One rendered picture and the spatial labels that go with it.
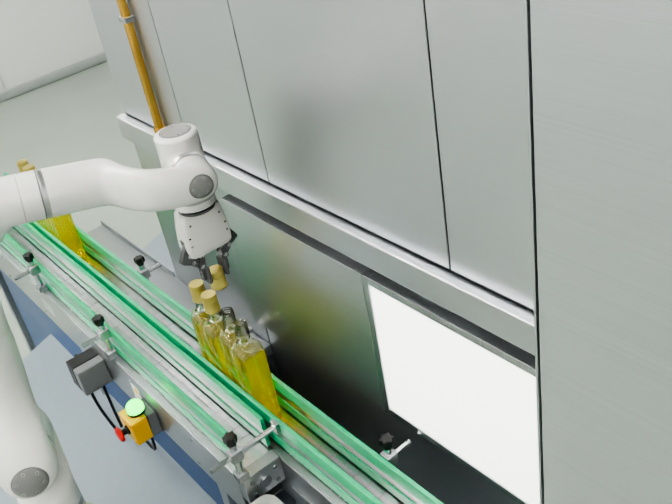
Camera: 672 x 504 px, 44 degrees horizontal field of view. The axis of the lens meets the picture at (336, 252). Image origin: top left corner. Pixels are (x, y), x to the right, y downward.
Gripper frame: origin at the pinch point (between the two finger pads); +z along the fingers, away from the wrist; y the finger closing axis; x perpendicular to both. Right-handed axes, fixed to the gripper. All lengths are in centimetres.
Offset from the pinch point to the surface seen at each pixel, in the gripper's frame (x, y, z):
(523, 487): 70, -13, 22
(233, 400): 4.9, 6.5, 29.5
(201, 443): 2.3, 15.6, 37.5
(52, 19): -580, -174, 92
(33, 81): -576, -140, 135
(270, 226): 6.0, -11.8, -6.5
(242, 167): -5.2, -14.7, -15.4
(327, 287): 22.4, -12.0, 1.5
